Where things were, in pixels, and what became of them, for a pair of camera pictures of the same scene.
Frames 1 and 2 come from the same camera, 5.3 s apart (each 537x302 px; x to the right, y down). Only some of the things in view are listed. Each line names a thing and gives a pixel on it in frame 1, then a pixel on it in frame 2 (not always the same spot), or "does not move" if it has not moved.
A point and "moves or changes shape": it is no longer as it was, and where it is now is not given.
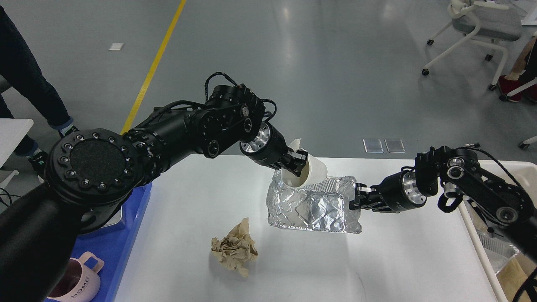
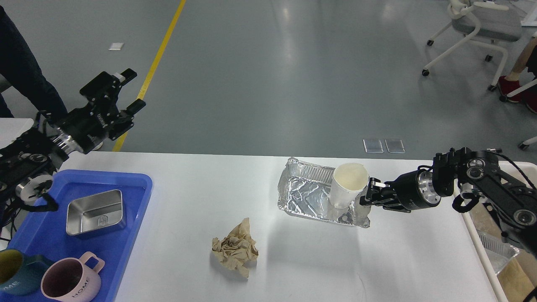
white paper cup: (314, 172) → (349, 179)
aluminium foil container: (322, 206) moves or changes shape
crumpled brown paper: (238, 248) does not move
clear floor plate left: (373, 146) does not move
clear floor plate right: (394, 146) does not move
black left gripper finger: (299, 157) → (106, 85)
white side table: (12, 132) does not move
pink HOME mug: (79, 283) does not move
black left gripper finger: (296, 167) → (125, 120)
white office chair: (484, 23) does not move
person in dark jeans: (19, 74) does not move
